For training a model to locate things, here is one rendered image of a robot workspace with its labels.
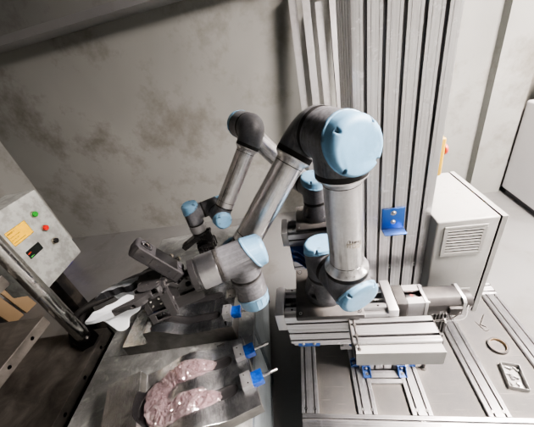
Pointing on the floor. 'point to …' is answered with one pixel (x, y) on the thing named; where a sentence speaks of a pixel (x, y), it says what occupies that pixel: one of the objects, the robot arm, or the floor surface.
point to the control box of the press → (35, 246)
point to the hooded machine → (533, 157)
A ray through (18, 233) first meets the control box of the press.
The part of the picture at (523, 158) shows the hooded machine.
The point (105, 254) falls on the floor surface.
